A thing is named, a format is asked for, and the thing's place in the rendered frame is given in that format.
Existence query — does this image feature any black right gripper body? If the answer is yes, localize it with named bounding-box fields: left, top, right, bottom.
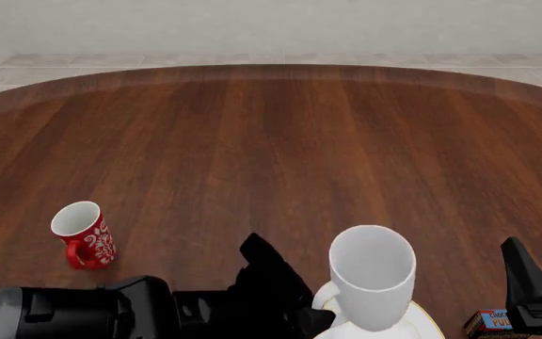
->
left=505, top=298, right=542, bottom=333

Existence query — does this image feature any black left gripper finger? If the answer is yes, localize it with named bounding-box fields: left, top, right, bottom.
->
left=309, top=305, right=338, bottom=333
left=238, top=232, right=314, bottom=309

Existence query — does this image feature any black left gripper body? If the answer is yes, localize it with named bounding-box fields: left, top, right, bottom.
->
left=226, top=268, right=313, bottom=339

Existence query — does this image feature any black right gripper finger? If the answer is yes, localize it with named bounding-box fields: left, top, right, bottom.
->
left=500, top=236, right=542, bottom=313

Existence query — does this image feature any white plate with yellow rim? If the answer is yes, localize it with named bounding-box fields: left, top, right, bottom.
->
left=311, top=299, right=446, bottom=339

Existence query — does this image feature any red mug with white pattern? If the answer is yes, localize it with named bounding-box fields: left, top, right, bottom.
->
left=50, top=201, right=118, bottom=271

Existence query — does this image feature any chocolate pudding box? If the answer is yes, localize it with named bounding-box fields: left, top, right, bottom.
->
left=463, top=308, right=532, bottom=337

